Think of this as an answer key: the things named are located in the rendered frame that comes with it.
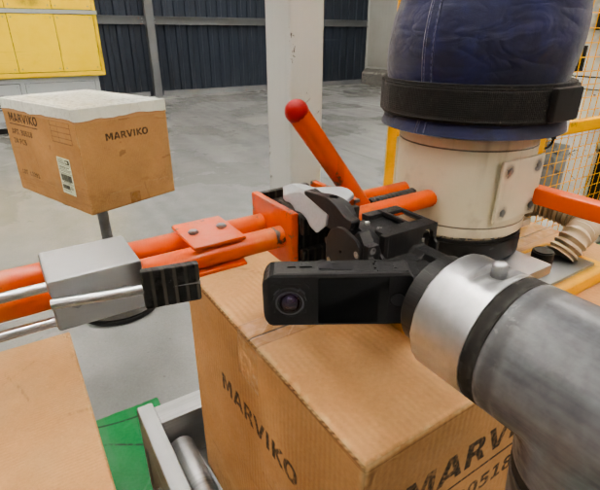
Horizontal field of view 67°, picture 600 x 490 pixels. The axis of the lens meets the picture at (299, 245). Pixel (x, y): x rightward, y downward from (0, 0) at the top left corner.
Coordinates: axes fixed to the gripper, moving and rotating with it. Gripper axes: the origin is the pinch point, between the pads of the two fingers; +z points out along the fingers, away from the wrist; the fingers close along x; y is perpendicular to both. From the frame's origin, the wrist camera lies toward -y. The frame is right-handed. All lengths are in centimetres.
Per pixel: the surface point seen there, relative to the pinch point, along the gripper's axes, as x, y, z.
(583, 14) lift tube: 20.1, 28.7, -10.3
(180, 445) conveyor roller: -53, -8, 27
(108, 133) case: -16, 10, 150
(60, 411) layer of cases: -53, -26, 50
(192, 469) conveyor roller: -53, -8, 21
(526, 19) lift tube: 19.5, 21.9, -8.7
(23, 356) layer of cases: -53, -31, 74
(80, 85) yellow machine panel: -46, 81, 725
